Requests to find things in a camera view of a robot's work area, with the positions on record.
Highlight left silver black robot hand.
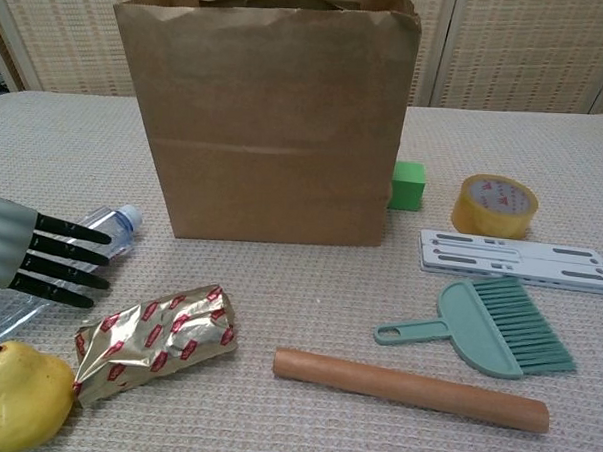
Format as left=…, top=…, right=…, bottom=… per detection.
left=0, top=191, right=116, bottom=311

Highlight clear plastic water bottle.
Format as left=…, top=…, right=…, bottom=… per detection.
left=0, top=198, right=144, bottom=353

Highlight gold foil snack packet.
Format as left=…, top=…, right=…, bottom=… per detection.
left=70, top=277, right=241, bottom=415

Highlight brown paper bag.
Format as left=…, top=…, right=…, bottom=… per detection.
left=103, top=0, right=423, bottom=251

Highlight yellow pear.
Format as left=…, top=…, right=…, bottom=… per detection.
left=0, top=340, right=79, bottom=452

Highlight beige woven tablecloth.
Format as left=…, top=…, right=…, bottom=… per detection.
left=0, top=88, right=603, bottom=452

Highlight green foam cube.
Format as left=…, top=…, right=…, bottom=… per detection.
left=384, top=160, right=428, bottom=212

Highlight wooden rolling pin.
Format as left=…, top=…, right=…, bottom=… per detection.
left=270, top=347, right=554, bottom=435

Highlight teal dustpan brush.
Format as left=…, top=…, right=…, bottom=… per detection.
left=372, top=271, right=582, bottom=383

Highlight clear packing tape roll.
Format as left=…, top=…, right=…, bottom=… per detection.
left=449, top=172, right=541, bottom=241

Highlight teal hand brush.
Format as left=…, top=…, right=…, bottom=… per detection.
left=467, top=275, right=582, bottom=377

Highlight white folding laptop stand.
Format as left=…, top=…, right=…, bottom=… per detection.
left=417, top=228, right=603, bottom=296

